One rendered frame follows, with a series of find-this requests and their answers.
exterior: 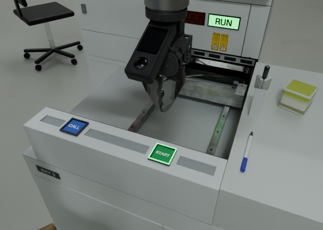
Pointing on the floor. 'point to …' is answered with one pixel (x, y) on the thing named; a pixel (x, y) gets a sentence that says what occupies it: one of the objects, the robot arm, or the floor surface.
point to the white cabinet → (100, 205)
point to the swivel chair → (35, 19)
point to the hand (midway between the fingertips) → (161, 108)
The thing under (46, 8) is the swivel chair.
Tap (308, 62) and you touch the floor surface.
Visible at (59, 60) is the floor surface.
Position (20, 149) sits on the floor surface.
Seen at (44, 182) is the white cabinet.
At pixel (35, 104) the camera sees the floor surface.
